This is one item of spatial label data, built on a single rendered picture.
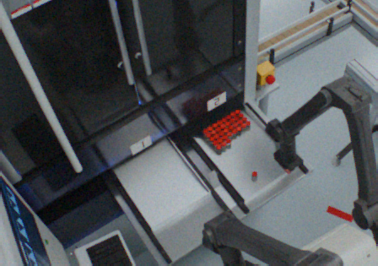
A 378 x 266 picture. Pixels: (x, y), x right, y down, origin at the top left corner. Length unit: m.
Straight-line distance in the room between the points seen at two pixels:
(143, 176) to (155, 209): 0.15
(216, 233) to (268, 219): 1.53
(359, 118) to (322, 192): 1.62
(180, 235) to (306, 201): 1.20
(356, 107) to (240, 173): 0.75
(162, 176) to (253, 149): 0.37
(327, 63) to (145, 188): 1.93
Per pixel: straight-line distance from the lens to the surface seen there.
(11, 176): 1.63
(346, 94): 1.30
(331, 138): 3.09
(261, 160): 1.93
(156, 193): 1.88
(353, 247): 1.28
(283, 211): 2.81
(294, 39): 2.27
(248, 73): 1.92
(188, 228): 1.81
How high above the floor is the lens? 2.55
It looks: 57 degrees down
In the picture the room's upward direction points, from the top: 1 degrees counter-clockwise
